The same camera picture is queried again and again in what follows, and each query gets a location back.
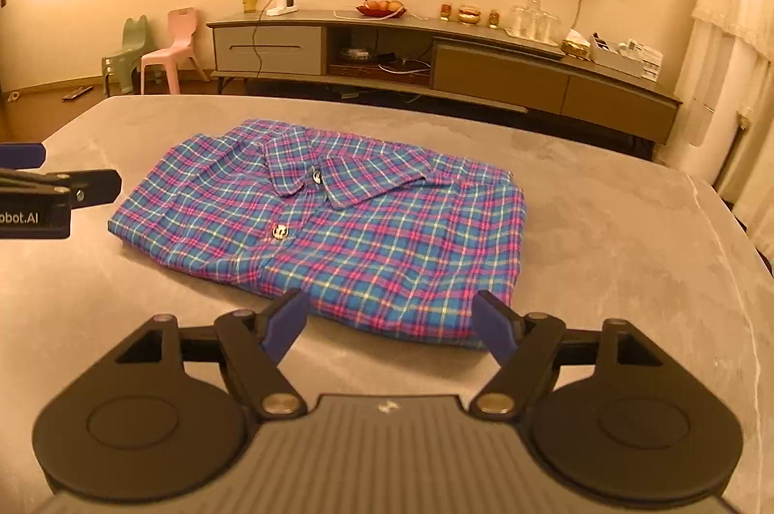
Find fruit plate on cabinet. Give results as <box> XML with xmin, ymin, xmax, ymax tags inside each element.
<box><xmin>356</xmin><ymin>0</ymin><xmax>405</xmax><ymax>19</ymax></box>

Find green plastic chair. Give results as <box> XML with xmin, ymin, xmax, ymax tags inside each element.
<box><xmin>101</xmin><ymin>15</ymin><xmax>153</xmax><ymax>96</ymax></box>

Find grey brown TV cabinet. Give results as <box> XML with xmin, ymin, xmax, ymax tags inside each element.
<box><xmin>208</xmin><ymin>10</ymin><xmax>680</xmax><ymax>145</ymax></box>

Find white power strip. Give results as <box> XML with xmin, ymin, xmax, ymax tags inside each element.
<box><xmin>265</xmin><ymin>0</ymin><xmax>298</xmax><ymax>16</ymax></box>

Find glass cups on tray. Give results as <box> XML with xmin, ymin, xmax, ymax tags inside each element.
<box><xmin>505</xmin><ymin>0</ymin><xmax>562</xmax><ymax>46</ymax></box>

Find blue pink plaid shirt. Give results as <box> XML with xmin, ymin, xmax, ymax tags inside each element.
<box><xmin>107</xmin><ymin>120</ymin><xmax>527</xmax><ymax>348</ymax></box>

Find cream window curtain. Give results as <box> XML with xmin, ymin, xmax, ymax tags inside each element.
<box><xmin>660</xmin><ymin>0</ymin><xmax>773</xmax><ymax>255</ymax></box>

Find pink plastic chair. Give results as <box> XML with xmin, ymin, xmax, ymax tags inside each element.
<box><xmin>139</xmin><ymin>7</ymin><xmax>208</xmax><ymax>95</ymax></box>

